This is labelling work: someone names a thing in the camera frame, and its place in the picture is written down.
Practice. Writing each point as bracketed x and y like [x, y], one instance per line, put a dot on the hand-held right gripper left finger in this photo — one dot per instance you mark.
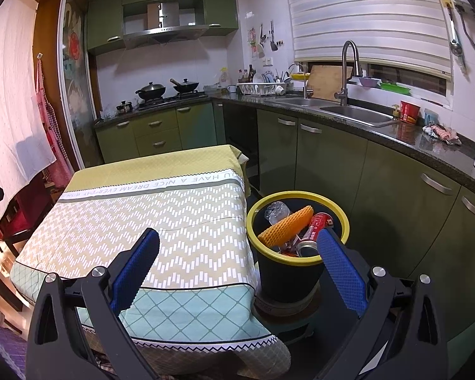
[136, 269]

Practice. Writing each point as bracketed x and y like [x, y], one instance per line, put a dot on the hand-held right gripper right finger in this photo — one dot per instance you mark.
[340, 269]

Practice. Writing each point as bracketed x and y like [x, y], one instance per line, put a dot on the red soda can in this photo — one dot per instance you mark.
[316, 229]

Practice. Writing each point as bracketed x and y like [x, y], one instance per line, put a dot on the yellow-rimmed dark bin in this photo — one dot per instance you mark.
[293, 277]

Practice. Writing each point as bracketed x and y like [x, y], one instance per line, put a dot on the clear plastic bottle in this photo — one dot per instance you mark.
[277, 210]

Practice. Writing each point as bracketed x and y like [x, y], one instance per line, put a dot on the dark wooden chair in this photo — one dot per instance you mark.
[19, 213]

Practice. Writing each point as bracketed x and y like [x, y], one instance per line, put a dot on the table with patterned tablecloth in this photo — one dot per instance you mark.
[142, 206]

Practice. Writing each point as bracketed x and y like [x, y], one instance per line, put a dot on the red checked apron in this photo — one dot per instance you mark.
[51, 126]

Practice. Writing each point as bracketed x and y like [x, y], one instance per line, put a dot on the white dotted hanging cloth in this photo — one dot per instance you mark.
[12, 107]

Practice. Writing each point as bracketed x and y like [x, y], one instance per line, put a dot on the green lower kitchen cabinets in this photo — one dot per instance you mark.
[340, 158]

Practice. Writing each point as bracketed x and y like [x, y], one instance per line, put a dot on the green kitchen cabinets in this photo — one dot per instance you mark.
[340, 158]
[107, 16]

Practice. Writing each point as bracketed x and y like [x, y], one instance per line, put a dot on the flower print sliding door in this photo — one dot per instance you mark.
[77, 79]

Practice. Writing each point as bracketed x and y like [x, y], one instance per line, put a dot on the dark kitchen countertop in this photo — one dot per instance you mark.
[411, 134]

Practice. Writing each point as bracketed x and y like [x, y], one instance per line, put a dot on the steel sink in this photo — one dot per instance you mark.
[340, 111]

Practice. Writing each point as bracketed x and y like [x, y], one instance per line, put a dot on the small steel pot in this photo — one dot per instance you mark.
[123, 107]

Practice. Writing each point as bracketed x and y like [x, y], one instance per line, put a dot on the crumpled rag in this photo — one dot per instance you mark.
[441, 133]

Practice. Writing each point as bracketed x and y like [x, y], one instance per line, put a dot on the red instant noodle cup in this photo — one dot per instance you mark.
[409, 111]

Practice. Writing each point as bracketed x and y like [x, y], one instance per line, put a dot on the black wok with lid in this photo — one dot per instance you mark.
[150, 91]

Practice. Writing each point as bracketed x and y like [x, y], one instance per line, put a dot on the wooden cutting board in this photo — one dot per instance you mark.
[324, 83]

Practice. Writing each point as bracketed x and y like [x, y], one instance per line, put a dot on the purple plastic tray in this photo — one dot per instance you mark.
[368, 82]

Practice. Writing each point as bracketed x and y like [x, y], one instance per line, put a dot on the green plastic tray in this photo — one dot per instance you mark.
[394, 87]

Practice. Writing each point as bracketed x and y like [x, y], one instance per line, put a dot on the black frying pan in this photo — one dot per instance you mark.
[187, 86]

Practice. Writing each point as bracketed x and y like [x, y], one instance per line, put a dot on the small curved faucet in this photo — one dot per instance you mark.
[301, 77]

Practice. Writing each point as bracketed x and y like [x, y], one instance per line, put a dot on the yellow plastic basin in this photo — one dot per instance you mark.
[299, 76]

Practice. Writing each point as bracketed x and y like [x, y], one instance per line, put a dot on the dish rack with dishes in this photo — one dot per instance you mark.
[263, 87]

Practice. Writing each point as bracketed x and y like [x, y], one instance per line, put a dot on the tall steel faucet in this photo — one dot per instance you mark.
[347, 71]

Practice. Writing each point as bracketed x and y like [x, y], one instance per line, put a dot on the cooking oil bottle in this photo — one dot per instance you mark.
[223, 78]

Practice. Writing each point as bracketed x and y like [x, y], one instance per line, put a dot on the green upper kitchen cabinets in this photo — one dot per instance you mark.
[107, 16]

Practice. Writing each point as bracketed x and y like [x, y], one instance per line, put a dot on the steel range hood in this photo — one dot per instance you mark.
[164, 27]

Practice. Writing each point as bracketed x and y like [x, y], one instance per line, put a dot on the white window blind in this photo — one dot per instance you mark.
[368, 19]

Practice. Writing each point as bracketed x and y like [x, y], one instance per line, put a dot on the hanging steel spoon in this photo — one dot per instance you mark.
[473, 55]

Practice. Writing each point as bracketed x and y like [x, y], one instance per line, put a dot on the hanging steel ladle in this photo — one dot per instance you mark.
[454, 31]

